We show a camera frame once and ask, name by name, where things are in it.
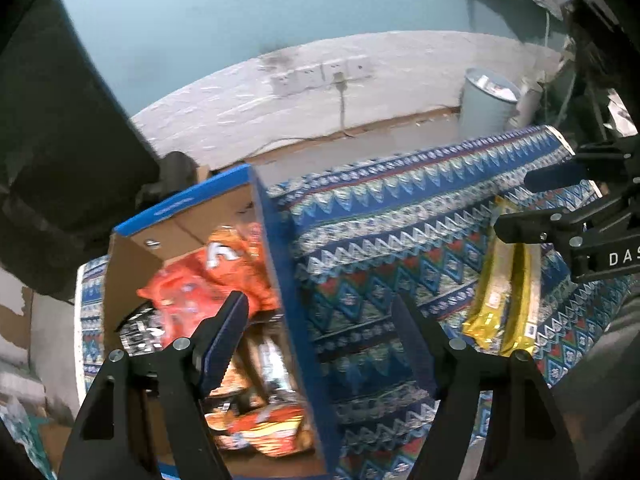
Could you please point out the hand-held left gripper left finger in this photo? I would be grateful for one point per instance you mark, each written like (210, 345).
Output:
(225, 345)

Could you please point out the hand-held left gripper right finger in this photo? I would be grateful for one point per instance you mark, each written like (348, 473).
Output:
(415, 345)

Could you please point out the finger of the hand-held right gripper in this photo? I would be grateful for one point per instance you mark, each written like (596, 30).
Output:
(555, 175)
(530, 227)

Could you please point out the yellow biscuit packet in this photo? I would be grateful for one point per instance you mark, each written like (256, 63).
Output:
(492, 290)
(527, 305)

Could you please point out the blue cardboard box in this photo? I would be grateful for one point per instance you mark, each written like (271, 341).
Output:
(287, 280)

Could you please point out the silver snack packet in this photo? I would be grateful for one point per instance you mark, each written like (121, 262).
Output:
(276, 365)

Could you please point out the grey trash bin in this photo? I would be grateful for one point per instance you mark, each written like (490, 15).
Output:
(482, 105)

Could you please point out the blue patterned blanket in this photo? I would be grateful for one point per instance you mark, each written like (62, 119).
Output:
(400, 240)

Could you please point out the dark round object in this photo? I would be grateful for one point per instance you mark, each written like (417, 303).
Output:
(175, 170)

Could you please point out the dark furniture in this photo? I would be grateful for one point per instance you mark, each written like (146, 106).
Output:
(65, 160)

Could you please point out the black chair frame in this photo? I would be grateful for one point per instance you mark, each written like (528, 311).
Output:
(590, 35)

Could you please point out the white wall socket strip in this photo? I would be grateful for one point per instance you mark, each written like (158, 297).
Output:
(300, 80)

